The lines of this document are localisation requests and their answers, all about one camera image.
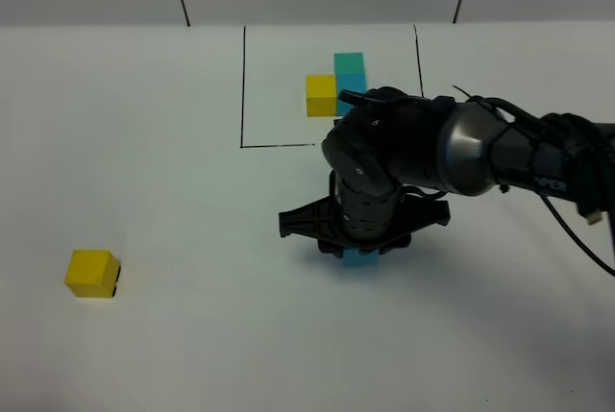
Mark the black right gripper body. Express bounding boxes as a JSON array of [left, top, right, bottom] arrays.
[[279, 172, 451, 258]]

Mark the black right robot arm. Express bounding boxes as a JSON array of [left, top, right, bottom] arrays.
[[279, 87, 614, 256]]

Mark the yellow template block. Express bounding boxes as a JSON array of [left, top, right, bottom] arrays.
[[306, 74, 337, 117]]

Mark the blue template block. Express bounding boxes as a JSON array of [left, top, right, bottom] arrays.
[[335, 73, 367, 117]]

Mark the green template block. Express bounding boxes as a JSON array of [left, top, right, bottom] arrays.
[[333, 52, 365, 75]]

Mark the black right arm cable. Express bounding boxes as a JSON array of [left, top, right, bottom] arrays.
[[537, 193, 615, 277]]

